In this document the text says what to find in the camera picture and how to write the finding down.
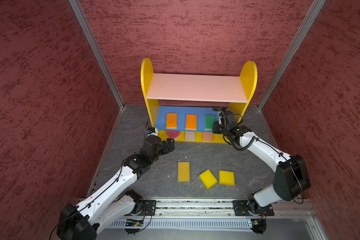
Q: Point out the round pink smiley sponge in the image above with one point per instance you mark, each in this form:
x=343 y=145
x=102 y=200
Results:
x=173 y=134

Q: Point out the green yellow scouring sponge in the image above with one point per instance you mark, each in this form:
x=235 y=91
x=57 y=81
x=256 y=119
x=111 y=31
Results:
x=209 y=122

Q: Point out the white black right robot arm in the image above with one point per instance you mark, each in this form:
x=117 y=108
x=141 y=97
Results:
x=291 y=177

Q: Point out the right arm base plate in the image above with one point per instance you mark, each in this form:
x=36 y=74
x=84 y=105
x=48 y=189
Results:
x=245 y=208

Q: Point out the pale yellow sponge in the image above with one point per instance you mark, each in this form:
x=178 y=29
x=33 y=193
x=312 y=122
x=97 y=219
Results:
x=183 y=171

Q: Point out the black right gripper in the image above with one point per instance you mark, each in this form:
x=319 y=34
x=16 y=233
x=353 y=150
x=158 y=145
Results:
x=215 y=126

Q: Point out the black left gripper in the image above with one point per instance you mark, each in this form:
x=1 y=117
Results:
x=171 y=145

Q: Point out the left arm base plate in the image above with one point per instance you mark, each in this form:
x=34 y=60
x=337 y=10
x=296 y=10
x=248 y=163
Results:
x=143 y=207

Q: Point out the peach orange sponge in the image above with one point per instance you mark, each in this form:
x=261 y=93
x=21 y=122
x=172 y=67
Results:
x=207 y=137

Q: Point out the bright yellow square sponge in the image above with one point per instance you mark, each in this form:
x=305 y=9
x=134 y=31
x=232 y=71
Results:
x=226 y=178

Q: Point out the circuit board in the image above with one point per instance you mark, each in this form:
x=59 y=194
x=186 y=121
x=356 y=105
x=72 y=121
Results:
x=134 y=223
x=256 y=224

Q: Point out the left circuit board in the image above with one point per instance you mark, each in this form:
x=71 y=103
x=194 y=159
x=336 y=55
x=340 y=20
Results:
x=134 y=223

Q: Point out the bright yellow diamond sponge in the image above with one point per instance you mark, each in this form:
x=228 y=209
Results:
x=208 y=179

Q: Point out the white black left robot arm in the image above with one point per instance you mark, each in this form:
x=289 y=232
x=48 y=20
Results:
x=89 y=217

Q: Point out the aluminium mounting rail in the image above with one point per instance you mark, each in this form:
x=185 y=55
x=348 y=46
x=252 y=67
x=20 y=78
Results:
x=223 y=208

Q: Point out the right circuit board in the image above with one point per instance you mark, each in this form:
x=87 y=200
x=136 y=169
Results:
x=256 y=224

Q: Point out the white sponge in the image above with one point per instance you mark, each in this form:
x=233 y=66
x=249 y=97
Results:
x=190 y=136

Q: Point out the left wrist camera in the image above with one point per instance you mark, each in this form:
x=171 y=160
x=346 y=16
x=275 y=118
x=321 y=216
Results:
x=152 y=131

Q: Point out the yellow shelf with coloured boards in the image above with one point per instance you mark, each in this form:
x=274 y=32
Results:
x=237 y=92

